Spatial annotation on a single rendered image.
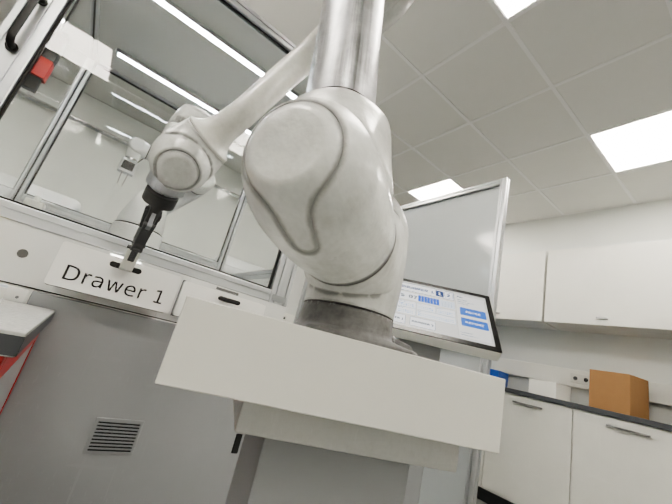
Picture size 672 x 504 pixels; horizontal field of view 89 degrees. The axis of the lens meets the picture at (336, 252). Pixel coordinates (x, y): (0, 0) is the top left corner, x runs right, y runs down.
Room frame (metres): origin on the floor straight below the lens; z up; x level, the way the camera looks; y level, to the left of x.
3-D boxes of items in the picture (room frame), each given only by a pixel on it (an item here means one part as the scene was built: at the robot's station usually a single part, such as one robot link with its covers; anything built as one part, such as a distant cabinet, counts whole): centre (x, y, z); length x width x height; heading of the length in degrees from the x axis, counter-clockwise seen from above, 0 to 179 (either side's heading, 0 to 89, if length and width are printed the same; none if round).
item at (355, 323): (0.58, -0.06, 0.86); 0.22 x 0.18 x 0.06; 110
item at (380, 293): (0.57, -0.04, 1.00); 0.18 x 0.16 x 0.22; 159
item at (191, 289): (1.17, 0.32, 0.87); 0.29 x 0.02 x 0.11; 124
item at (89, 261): (0.93, 0.54, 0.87); 0.29 x 0.02 x 0.11; 124
